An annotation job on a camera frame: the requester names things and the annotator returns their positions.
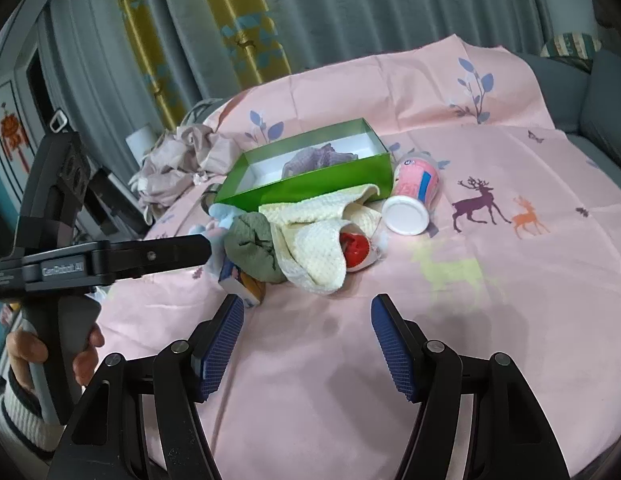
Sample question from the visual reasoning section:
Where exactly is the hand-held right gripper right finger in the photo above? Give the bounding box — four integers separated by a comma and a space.
371, 294, 571, 480

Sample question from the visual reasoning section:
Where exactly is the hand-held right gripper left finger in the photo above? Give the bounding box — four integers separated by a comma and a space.
53, 294, 245, 480

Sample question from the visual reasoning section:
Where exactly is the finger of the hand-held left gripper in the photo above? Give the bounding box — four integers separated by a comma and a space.
109, 234, 212, 279

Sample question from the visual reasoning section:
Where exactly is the olive green cloth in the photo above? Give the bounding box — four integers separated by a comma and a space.
224, 212, 286, 284

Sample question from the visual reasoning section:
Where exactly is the cream knit cloth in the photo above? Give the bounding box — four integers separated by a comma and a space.
259, 184, 387, 295

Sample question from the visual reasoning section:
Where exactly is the green cardboard box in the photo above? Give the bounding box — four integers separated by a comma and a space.
214, 118, 395, 214

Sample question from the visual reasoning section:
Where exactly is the purple cloth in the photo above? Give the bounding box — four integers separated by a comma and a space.
282, 142, 363, 180

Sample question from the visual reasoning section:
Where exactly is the person's left forearm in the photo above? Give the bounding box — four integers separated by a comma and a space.
0, 374, 62, 457

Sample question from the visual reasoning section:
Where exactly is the person's left hand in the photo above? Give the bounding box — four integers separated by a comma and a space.
4, 322, 106, 392

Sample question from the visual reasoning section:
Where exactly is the blue and orange carton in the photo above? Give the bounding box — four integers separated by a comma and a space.
218, 260, 268, 309

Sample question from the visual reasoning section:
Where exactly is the blue plush toy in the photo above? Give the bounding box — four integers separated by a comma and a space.
188, 203, 239, 261

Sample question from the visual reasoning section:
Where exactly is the dark low furniture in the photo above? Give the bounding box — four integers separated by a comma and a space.
85, 169, 147, 237

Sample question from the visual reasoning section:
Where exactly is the clear glass jar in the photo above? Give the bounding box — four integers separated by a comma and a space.
200, 182, 224, 214

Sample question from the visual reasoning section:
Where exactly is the crumpled beige cloth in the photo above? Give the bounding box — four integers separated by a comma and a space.
129, 125, 242, 224

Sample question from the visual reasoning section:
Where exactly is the white box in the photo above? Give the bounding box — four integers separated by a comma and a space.
125, 126, 159, 161

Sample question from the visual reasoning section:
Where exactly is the pink deer-print tablecloth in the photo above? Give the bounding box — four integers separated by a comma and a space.
98, 35, 621, 480

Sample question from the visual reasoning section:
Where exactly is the pink cup with white lid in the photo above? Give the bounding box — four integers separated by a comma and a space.
382, 152, 442, 236

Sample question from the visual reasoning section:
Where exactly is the yellow deer-print curtain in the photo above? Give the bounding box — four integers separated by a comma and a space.
203, 0, 293, 84
107, 0, 196, 129

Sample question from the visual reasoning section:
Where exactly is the grey sofa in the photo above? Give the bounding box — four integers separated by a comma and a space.
511, 35, 621, 172

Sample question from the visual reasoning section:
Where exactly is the grey curtain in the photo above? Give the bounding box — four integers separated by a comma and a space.
20, 0, 599, 171

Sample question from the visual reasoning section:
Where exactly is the striped cushion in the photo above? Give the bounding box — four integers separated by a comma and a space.
541, 31, 604, 72

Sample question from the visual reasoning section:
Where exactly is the red knot wall decoration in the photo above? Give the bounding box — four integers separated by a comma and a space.
0, 102, 32, 174

